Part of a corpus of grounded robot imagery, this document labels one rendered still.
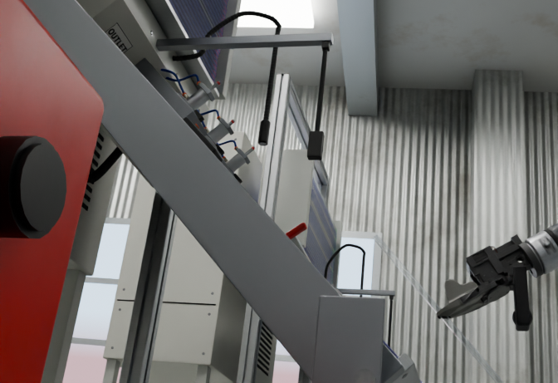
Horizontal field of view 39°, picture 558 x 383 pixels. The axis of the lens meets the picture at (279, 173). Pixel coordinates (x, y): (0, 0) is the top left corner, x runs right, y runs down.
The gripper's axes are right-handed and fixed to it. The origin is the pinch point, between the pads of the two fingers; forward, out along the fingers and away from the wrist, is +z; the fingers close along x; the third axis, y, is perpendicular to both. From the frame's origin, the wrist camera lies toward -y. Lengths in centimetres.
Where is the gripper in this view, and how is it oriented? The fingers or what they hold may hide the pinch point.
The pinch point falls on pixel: (445, 316)
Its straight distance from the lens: 157.5
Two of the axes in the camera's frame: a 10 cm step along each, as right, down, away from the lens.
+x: -2.3, -4.3, -8.7
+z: -8.9, 4.6, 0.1
